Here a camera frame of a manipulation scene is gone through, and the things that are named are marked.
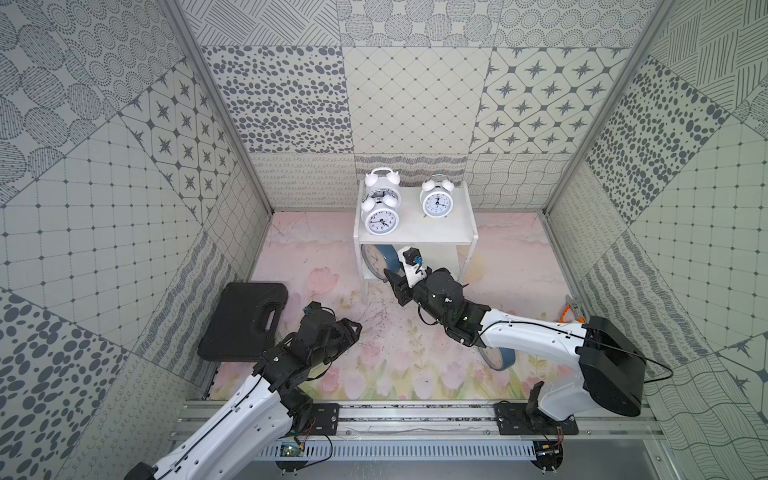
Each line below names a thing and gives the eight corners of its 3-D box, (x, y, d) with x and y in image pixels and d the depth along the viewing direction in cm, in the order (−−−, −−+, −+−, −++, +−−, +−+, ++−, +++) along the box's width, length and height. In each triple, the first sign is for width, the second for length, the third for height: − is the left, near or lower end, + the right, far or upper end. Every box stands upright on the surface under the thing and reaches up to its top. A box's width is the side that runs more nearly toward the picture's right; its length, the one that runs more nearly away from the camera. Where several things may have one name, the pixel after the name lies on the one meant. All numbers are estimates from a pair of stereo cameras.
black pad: (208, 361, 85) (196, 353, 80) (235, 291, 100) (227, 281, 95) (270, 361, 85) (263, 354, 80) (289, 291, 100) (283, 281, 95)
